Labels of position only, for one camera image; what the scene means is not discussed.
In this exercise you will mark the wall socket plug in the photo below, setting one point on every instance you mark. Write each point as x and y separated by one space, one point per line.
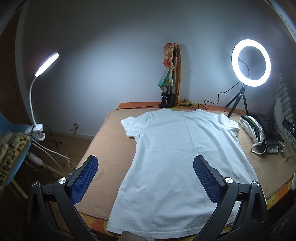
75 128

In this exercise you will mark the white t-shirt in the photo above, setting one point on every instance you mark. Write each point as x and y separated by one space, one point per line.
161 196

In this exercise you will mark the leopard print cloth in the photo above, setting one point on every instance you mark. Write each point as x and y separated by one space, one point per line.
12 155

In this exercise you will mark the white clip desk lamp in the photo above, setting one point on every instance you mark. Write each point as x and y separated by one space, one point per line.
36 130

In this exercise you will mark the orange floral bed sheet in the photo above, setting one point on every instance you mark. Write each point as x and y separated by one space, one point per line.
275 211

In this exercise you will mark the blue chair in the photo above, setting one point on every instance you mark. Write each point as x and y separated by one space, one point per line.
7 130

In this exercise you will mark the stack of folded clothes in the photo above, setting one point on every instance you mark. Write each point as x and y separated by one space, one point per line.
266 138

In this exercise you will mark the black mini tripod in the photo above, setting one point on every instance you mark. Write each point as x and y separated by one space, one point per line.
235 101

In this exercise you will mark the colourful scarf on tripod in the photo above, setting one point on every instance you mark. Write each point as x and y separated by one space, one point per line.
168 67

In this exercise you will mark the patterned pillow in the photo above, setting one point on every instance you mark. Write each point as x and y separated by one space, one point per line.
284 108

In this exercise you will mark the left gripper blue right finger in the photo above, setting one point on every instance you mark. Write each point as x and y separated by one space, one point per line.
210 179

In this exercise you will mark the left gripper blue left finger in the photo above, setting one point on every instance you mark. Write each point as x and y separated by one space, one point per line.
81 178

